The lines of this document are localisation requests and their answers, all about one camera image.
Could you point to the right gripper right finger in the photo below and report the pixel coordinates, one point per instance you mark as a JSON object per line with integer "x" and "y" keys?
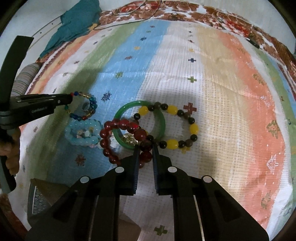
{"x": 168, "y": 179}

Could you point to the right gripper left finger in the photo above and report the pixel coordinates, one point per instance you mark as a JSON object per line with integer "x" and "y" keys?
{"x": 123, "y": 179}

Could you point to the green jade bangle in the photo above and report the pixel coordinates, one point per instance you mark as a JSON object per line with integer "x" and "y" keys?
{"x": 157, "y": 114}

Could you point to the wooden jewelry box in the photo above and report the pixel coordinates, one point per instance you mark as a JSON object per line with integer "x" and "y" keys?
{"x": 42, "y": 195}

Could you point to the left human hand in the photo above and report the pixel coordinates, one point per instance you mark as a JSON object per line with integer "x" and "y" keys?
{"x": 10, "y": 147}

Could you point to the grey striped pillow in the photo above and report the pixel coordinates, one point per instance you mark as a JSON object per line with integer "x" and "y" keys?
{"x": 24, "y": 79}

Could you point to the striped colourful bed cloth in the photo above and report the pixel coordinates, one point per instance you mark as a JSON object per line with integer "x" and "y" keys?
{"x": 240, "y": 101}

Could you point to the teal folded cloth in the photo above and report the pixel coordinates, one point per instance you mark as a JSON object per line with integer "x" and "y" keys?
{"x": 75, "y": 23}

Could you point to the small black device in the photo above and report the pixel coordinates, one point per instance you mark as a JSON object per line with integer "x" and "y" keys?
{"x": 253, "y": 42}

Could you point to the brown floral bedsheet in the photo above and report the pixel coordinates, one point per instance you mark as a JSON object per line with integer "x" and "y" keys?
{"x": 139, "y": 11}

